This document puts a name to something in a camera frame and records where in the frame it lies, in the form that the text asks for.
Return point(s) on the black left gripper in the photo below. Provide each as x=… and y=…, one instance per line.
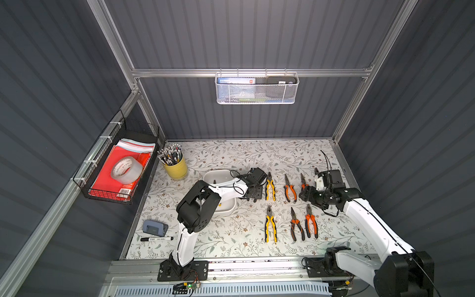
x=255, y=187

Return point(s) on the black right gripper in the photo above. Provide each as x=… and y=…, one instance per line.
x=309, y=194

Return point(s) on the small yellow handled pliers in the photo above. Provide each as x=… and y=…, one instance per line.
x=270, y=193

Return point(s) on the orange handled cutting pliers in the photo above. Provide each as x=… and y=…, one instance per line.
x=290, y=193

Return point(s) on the orange black combination pliers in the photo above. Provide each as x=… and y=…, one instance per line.
x=311, y=224

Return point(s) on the large yellow black pliers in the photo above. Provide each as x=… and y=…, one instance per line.
x=270, y=226

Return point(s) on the white plastic storage box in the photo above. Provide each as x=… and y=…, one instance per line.
x=221, y=181

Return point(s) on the orange long nose pliers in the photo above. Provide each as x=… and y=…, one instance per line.
x=295, y=223

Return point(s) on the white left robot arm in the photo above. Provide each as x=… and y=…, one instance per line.
x=204, y=201

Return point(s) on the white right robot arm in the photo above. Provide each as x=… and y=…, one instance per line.
x=401, y=271

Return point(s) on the blue box in basket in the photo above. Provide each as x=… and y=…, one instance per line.
x=236, y=80

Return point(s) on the floral table mat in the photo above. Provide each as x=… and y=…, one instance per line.
x=242, y=234

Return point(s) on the yellow pen holder cup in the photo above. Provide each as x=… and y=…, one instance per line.
x=178, y=171

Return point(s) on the bundle of pens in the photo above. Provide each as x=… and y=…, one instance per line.
x=171, y=155

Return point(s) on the black marker pen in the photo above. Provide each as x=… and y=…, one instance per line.
x=151, y=239

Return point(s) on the black device in basket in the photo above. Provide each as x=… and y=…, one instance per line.
x=279, y=79

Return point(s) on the grey blue stapler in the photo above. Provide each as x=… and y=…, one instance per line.
x=155, y=228

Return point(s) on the clear tape roll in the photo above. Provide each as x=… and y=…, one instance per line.
x=127, y=170

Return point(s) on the small circuit board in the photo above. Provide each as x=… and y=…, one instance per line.
x=185, y=288

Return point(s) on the red paper packet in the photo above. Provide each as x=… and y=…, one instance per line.
x=104, y=187

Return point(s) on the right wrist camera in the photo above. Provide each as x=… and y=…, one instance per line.
x=330, y=179

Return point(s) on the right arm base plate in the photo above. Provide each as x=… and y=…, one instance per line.
x=315, y=267

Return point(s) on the white mesh wall basket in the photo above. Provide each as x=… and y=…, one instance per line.
x=257, y=94

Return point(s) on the white ventilated cable duct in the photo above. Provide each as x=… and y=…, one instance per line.
x=256, y=289

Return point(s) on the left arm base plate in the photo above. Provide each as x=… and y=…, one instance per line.
x=170, y=271

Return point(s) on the black wire wall basket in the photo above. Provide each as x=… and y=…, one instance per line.
x=124, y=129

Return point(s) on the aluminium front rail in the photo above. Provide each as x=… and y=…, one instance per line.
x=238, y=269

